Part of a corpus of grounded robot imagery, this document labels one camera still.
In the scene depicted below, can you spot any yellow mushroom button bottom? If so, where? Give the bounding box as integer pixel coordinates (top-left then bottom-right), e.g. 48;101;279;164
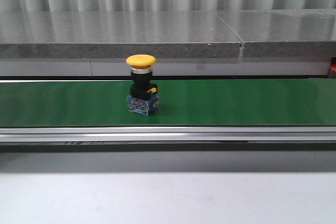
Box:
126;54;159;115

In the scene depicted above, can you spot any aluminium conveyor side rail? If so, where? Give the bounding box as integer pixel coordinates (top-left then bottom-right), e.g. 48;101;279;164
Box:
1;126;335;152

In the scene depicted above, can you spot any white cabinet panel under counter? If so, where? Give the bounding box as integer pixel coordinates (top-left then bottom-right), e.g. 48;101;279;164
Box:
1;58;331;77

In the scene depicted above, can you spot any green conveyor belt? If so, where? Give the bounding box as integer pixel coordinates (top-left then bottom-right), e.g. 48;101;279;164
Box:
1;78;335;127

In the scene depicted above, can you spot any grey speckled stone counter slab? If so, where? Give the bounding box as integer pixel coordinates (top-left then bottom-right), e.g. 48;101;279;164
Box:
1;11;240;59

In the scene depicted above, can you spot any red plastic bin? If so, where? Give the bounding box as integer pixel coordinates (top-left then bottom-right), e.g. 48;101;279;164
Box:
328;63;336;79

